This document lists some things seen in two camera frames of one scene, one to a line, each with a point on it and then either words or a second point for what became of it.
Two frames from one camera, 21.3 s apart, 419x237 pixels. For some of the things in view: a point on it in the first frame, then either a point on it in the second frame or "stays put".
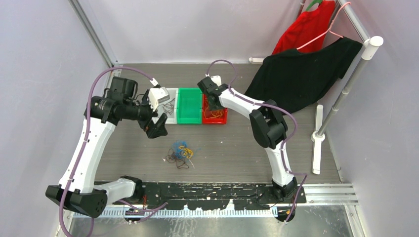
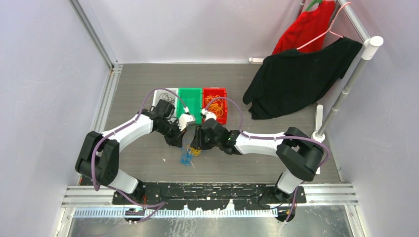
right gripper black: x=214 y=107 → x=197 y=142
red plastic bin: x=213 y=117 stays put
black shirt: x=293 y=79 stays put
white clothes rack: x=322 y=124 stays put
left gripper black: x=153 y=130 → x=176 y=140
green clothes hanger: x=314 y=2 stays put
